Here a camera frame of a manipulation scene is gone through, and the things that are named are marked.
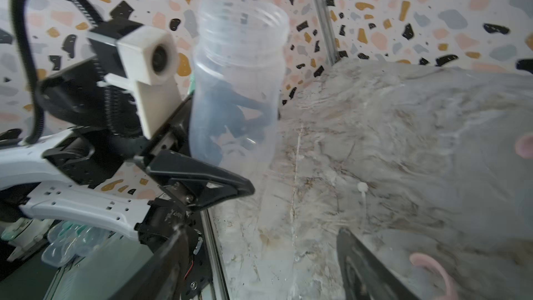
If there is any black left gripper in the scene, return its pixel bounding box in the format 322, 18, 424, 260
35, 58, 255, 211

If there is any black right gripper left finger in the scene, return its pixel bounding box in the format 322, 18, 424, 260
110, 226, 190, 300

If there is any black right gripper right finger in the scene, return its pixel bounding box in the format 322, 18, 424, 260
337, 227, 418, 300

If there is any pink bottle handle ring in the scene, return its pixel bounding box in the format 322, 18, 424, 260
409, 251, 459, 300

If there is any clear straw disc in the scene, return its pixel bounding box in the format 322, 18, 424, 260
357, 181, 369, 234

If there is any clear baby bottle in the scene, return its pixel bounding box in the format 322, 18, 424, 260
189, 0, 290, 180

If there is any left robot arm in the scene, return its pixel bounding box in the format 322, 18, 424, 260
1, 94, 255, 250

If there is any pink bottle cap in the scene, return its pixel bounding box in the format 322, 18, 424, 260
514, 133, 533, 159

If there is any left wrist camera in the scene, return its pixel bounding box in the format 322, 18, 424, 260
87, 18, 181, 139

